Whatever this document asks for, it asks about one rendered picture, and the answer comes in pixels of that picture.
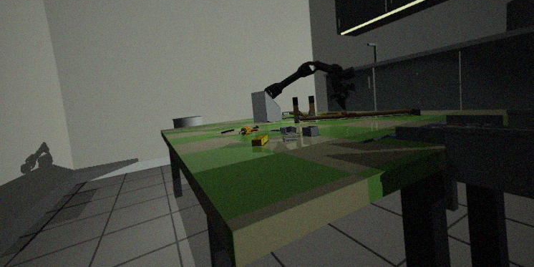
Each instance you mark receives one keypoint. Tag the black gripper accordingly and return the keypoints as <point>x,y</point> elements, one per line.
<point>339,94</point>

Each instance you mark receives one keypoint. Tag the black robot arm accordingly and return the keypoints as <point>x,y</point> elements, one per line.
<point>335,73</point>

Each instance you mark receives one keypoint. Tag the yellow rectangular block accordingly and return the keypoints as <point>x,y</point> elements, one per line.
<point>259,140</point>

